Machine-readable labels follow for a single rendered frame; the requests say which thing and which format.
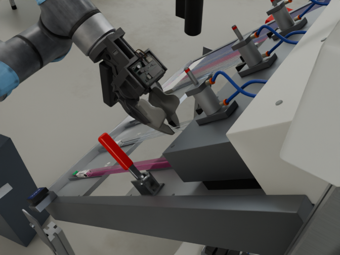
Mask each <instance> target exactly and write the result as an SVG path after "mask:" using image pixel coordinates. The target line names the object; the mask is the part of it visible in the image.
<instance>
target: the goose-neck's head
mask: <svg viewBox="0 0 340 255"><path fill-rule="evenodd" d="M202 13H203V0H185V25H184V32H185V33H186V34H187V35H189V36H197V35H199V34H200V33H201V27H202Z"/></svg>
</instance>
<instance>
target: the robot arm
mask: <svg viewBox="0 0 340 255"><path fill-rule="evenodd" d="M36 2H37V4H38V5H39V6H41V7H42V10H41V14H40V17H39V20H38V22H37V23H35V24H34V25H32V26H30V27H29V28H27V29H25V30H24V31H22V32H21V33H19V34H18V35H16V36H14V37H12V38H11V39H9V40H7V41H6V42H3V41H2V40H0V102H2V101H3V100H5V99H6V97H7V96H9V95H10V94H11V92H12V90H13V89H15V88H16V87H17V86H18V85H19V84H20V83H22V82H23V81H24V80H26V79H27V78H29V77H30V76H32V75H33V74H34V73H36V72H37V71H39V70H40V69H42V68H43V67H45V66H46V65H47V64H49V63H50V62H51V63H52V62H59V61H61V60H62V59H64V58H65V56H66V55H67V54H68V53H69V51H70V49H71V47H72V43H73V42H74V43H75V45H76V46H77V47H78V48H79V49H80V50H81V51H82V52H83V53H84V54H85V55H86V56H89V58H90V59H91V60H92V61H93V62H94V63H97V62H99V61H101V60H102V59H103V61H102V62H100V63H99V69H100V78H101V86H102V94H103V102H104V103H105V104H107V105H108V106H109V107H112V106H114V105H115V104H116V103H117V102H119V103H120V104H121V105H122V107H123V109H124V110H125V112H126V113H127V114H128V115H129V116H131V117H132V118H134V119H136V120H137V121H139V122H141V123H142V124H144V125H147V126H149V127H151V128H153V129H155V130H157V131H159V132H162V133H165V134H168V135H173V134H174V131H173V130H172V129H171V128H170V127H169V126H168V125H166V124H165V123H164V121H165V119H167V121H168V124H169V125H174V124H178V123H179V119H178V117H177V114H176V109H177V107H178V106H179V104H180V99H179V98H178V97H177V96H176V95H175V94H166V93H165V92H164V91H163V89H162V87H161V85H160V83H159V82H158V81H159V80H160V79H161V78H162V77H163V76H164V74H165V72H166V71H167V68H166V67H165V66H164V65H163V63H162V62H161V61H160V60H159V59H158V58H157V57H156V56H155V54H154V53H153V52H152V51H151V50H150V49H149V48H148V49H147V50H145V51H144V52H143V51H142V50H140V49H137V50H139V51H140V52H139V53H138V52H137V50H136V51H135V50H134V49H133V48H132V47H131V46H130V45H129V44H128V43H127V41H126V40H125V39H124V38H123V36H124V35H125V32H124V31H123V29H122V28H121V27H120V28H118V29H117V30H116V29H115V27H114V26H113V25H112V24H111V23H110V22H109V21H108V20H107V19H106V17H105V16H104V15H103V14H102V13H101V12H100V11H99V9H98V8H97V7H96V6H95V5H94V4H93V3H92V2H91V0H36ZM148 93H149V99H148V101H149V103H150V104H151V105H152V106H154V107H152V106H151V105H150V104H149V103H148V102H147V101H146V100H144V99H140V96H142V95H143V94H144V95H146V94H148Z"/></svg>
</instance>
